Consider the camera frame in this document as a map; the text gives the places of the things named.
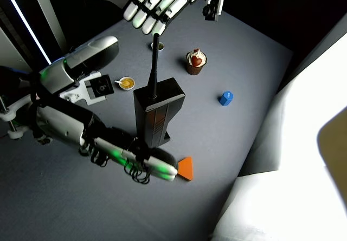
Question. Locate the white post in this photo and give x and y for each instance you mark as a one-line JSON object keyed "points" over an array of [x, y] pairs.
{"points": [[51, 16]]}

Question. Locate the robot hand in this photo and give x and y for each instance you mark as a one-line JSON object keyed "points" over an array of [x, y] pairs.
{"points": [[160, 0], [62, 124]]}

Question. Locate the blue hexagonal block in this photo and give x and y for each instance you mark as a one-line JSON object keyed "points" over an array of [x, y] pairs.
{"points": [[226, 98]]}

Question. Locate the small bowl with yellow food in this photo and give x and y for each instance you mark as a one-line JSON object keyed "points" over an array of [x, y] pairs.
{"points": [[128, 83]]}

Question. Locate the orange triangle block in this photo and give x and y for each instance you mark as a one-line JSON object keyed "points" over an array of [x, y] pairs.
{"points": [[187, 169]]}

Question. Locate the tan panel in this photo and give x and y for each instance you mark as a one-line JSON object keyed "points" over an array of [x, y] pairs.
{"points": [[334, 149]]}

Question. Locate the toy cupcake with red heart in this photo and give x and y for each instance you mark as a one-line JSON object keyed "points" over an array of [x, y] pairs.
{"points": [[196, 61]]}

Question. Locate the white light strip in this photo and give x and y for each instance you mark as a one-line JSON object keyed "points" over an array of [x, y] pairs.
{"points": [[27, 24]]}

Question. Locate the white backdrop sheet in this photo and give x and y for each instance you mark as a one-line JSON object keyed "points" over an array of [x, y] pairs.
{"points": [[298, 116]]}

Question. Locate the small bowl with green food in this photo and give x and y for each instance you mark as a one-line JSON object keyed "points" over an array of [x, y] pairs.
{"points": [[161, 46]]}

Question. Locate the white spoon in yellow bowl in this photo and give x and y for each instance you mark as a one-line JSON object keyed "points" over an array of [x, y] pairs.
{"points": [[119, 82]]}

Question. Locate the grey table cloth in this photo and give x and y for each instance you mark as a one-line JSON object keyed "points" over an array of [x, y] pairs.
{"points": [[81, 211]]}

